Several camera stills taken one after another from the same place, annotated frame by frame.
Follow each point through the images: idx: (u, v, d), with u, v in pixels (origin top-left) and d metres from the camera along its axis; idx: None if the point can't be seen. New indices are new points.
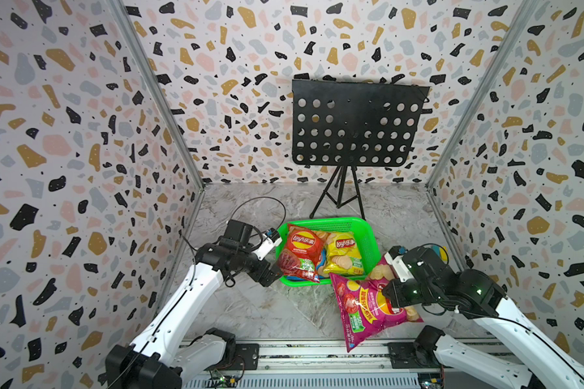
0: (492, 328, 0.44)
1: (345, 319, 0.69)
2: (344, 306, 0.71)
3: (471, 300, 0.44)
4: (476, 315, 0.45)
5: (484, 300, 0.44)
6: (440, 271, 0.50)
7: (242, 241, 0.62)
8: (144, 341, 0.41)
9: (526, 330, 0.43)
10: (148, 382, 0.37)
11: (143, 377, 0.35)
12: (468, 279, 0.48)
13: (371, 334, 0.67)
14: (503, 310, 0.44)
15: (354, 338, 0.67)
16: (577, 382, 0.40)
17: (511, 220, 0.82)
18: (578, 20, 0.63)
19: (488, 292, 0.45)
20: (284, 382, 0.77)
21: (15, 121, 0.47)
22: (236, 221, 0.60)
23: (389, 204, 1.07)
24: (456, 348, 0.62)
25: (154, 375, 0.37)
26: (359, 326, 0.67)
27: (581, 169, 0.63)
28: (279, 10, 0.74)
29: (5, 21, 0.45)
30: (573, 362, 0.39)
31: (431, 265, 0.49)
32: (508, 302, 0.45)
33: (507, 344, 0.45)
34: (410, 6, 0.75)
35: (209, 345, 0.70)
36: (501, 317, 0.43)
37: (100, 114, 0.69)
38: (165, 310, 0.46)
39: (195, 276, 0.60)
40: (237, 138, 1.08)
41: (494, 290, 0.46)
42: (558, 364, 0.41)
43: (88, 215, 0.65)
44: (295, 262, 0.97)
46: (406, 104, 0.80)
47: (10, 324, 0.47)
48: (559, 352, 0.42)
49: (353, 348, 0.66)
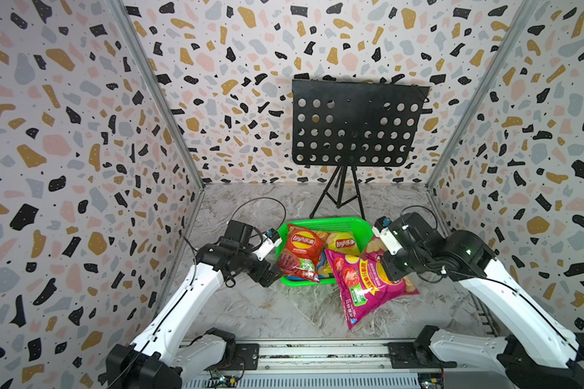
0: (480, 290, 0.42)
1: (345, 293, 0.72)
2: (343, 281, 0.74)
3: (460, 260, 0.41)
4: (464, 276, 0.42)
5: (472, 259, 0.41)
6: (425, 234, 0.47)
7: (242, 242, 0.62)
8: (144, 341, 0.41)
9: (513, 291, 0.41)
10: (148, 381, 0.37)
11: (143, 376, 0.37)
12: (457, 241, 0.45)
13: (371, 306, 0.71)
14: (491, 271, 0.41)
15: (355, 312, 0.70)
16: (560, 342, 0.39)
17: (511, 220, 0.82)
18: (578, 19, 0.63)
19: (478, 252, 0.42)
20: (284, 382, 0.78)
21: (15, 121, 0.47)
22: (236, 221, 0.61)
23: (389, 204, 1.07)
24: (446, 338, 0.64)
25: (155, 374, 0.37)
26: (359, 300, 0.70)
27: (580, 169, 0.63)
28: (279, 10, 0.74)
29: (5, 21, 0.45)
30: (557, 324, 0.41)
31: (415, 228, 0.47)
32: (498, 264, 0.42)
33: (495, 307, 0.42)
34: (410, 6, 0.75)
35: (209, 344, 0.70)
36: (488, 278, 0.41)
37: (100, 114, 0.69)
38: (165, 309, 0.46)
39: (195, 276, 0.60)
40: (237, 138, 1.08)
41: (483, 251, 0.43)
42: (542, 325, 0.39)
43: (88, 215, 0.65)
44: (295, 262, 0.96)
46: (406, 104, 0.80)
47: (10, 324, 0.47)
48: (544, 314, 0.40)
49: (354, 322, 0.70)
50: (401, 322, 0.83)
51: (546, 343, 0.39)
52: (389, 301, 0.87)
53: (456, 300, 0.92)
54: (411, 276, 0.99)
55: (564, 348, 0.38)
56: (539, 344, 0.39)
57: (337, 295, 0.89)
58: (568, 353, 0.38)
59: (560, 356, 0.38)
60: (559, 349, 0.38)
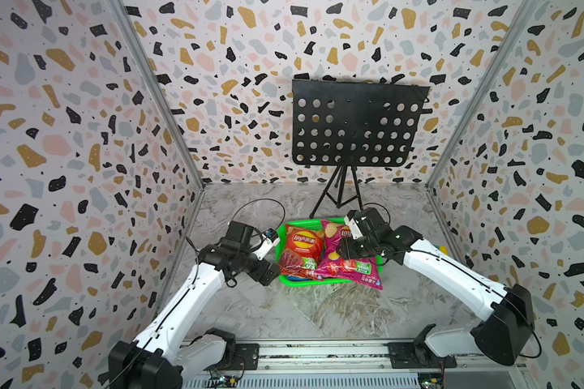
0: (413, 262, 0.54)
1: (358, 278, 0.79)
2: (348, 273, 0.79)
3: (394, 245, 0.56)
4: (401, 257, 0.56)
5: (404, 243, 0.56)
6: (378, 225, 0.61)
7: (243, 243, 0.63)
8: (148, 338, 0.41)
9: (436, 257, 0.52)
10: (151, 379, 0.37)
11: (146, 373, 0.37)
12: (397, 232, 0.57)
13: (375, 263, 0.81)
14: (417, 246, 0.55)
15: (372, 279, 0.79)
16: (480, 289, 0.45)
17: (511, 220, 0.82)
18: (578, 19, 0.63)
19: (408, 237, 0.57)
20: (284, 382, 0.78)
21: (15, 121, 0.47)
22: (237, 222, 0.61)
23: (390, 204, 1.07)
24: (437, 330, 0.67)
25: (157, 370, 0.37)
26: (367, 267, 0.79)
27: (581, 169, 0.63)
28: (279, 10, 0.74)
29: (5, 21, 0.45)
30: (482, 278, 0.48)
31: (371, 220, 0.61)
32: (425, 242, 0.55)
33: (434, 278, 0.52)
34: (410, 6, 0.75)
35: (209, 344, 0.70)
36: (414, 250, 0.54)
37: (100, 114, 0.69)
38: (168, 307, 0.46)
39: (198, 276, 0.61)
40: (237, 138, 1.08)
41: (414, 236, 0.57)
42: (464, 279, 0.47)
43: (88, 215, 0.65)
44: (298, 262, 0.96)
46: (406, 103, 0.72)
47: (10, 324, 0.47)
48: (469, 272, 0.49)
49: (379, 283, 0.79)
50: (401, 322, 0.83)
51: (470, 292, 0.46)
52: (389, 301, 0.87)
53: (456, 300, 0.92)
54: (411, 277, 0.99)
55: (487, 294, 0.45)
56: (470, 297, 0.46)
57: (337, 295, 0.89)
58: (491, 298, 0.44)
59: (483, 301, 0.44)
60: (481, 296, 0.45)
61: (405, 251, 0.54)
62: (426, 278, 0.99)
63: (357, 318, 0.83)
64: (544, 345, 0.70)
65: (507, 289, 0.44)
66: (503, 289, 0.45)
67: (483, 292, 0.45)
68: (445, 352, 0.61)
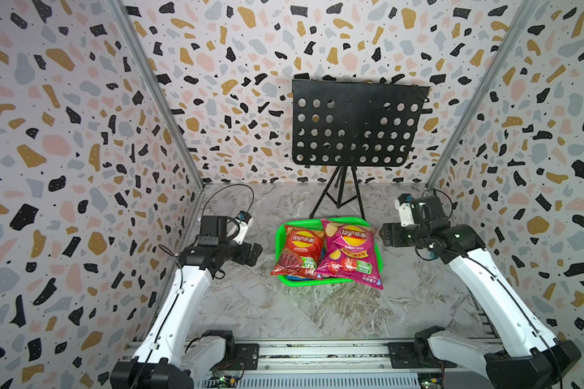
0: (463, 271, 0.48)
1: (358, 275, 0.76)
2: (348, 272, 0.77)
3: (448, 242, 0.49)
4: (451, 256, 0.49)
5: (460, 244, 0.49)
6: (435, 216, 0.54)
7: (220, 233, 0.61)
8: (148, 351, 0.40)
9: (491, 275, 0.45)
10: (161, 386, 0.37)
11: (155, 382, 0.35)
12: (454, 229, 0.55)
13: (375, 264, 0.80)
14: (474, 255, 0.48)
15: (374, 278, 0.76)
16: (526, 329, 0.40)
17: (511, 220, 0.82)
18: (578, 19, 0.63)
19: (466, 238, 0.50)
20: (284, 382, 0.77)
21: (15, 121, 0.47)
22: (208, 216, 0.58)
23: (389, 204, 1.07)
24: (444, 335, 0.66)
25: (168, 377, 0.37)
26: (368, 267, 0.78)
27: (581, 169, 0.63)
28: (279, 10, 0.74)
29: (5, 21, 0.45)
30: (534, 318, 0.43)
31: (429, 208, 0.54)
32: (485, 254, 0.48)
33: (476, 293, 0.47)
34: (410, 6, 0.75)
35: (210, 344, 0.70)
36: (470, 258, 0.47)
37: (100, 114, 0.69)
38: (161, 317, 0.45)
39: (184, 279, 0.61)
40: (237, 138, 1.08)
41: (474, 241, 0.49)
42: (513, 311, 0.42)
43: (88, 215, 0.65)
44: (297, 262, 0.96)
46: (406, 103, 0.72)
47: (10, 324, 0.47)
48: (521, 305, 0.43)
49: (380, 283, 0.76)
50: (401, 322, 0.83)
51: (513, 327, 0.41)
52: (389, 301, 0.87)
53: (456, 300, 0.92)
54: (411, 277, 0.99)
55: (530, 336, 0.40)
56: (508, 329, 0.42)
57: (337, 295, 0.89)
58: (534, 343, 0.39)
59: (523, 341, 0.40)
60: (524, 334, 0.40)
61: (460, 255, 0.48)
62: (426, 278, 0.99)
63: (357, 318, 0.83)
64: None
65: (557, 342, 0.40)
66: (552, 339, 0.40)
67: (527, 331, 0.40)
68: (444, 356, 0.61)
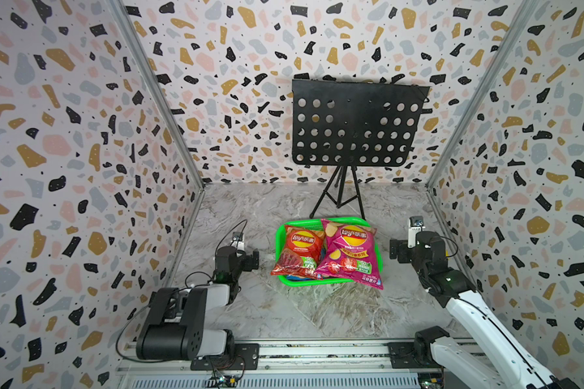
0: (457, 311, 0.53)
1: (358, 275, 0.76)
2: (348, 272, 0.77)
3: (442, 288, 0.55)
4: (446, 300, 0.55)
5: (451, 288, 0.55)
6: (438, 258, 0.58)
7: (233, 265, 0.73)
8: None
9: (483, 315, 0.50)
10: (194, 302, 0.47)
11: (191, 299, 0.47)
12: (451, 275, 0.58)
13: (375, 264, 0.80)
14: (465, 296, 0.53)
15: (373, 279, 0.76)
16: (521, 366, 0.43)
17: (511, 220, 0.82)
18: (578, 19, 0.63)
19: (458, 284, 0.55)
20: (284, 382, 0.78)
21: (15, 121, 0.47)
22: (220, 258, 0.70)
23: (389, 204, 1.07)
24: (450, 344, 0.64)
25: (200, 295, 0.48)
26: (368, 267, 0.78)
27: (581, 169, 0.63)
28: (279, 10, 0.74)
29: (5, 21, 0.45)
30: (527, 355, 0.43)
31: (434, 251, 0.58)
32: (476, 295, 0.53)
33: (472, 334, 0.51)
34: (410, 6, 0.75)
35: (212, 335, 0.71)
36: (461, 298, 0.53)
37: (100, 114, 0.69)
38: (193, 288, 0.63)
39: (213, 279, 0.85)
40: (237, 138, 1.08)
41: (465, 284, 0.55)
42: (507, 348, 0.45)
43: (88, 215, 0.65)
44: (297, 262, 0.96)
46: (406, 103, 0.72)
47: (10, 324, 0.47)
48: (515, 343, 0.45)
49: (380, 283, 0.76)
50: (401, 322, 0.83)
51: (508, 364, 0.43)
52: (389, 301, 0.87)
53: None
54: (411, 277, 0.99)
55: (527, 374, 0.42)
56: (505, 367, 0.44)
57: (337, 295, 0.89)
58: (530, 380, 0.41)
59: (520, 378, 0.42)
60: (520, 371, 0.42)
61: (453, 297, 0.53)
62: None
63: (357, 318, 0.83)
64: (543, 345, 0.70)
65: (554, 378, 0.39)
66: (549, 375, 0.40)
67: (523, 369, 0.42)
68: (443, 364, 0.62)
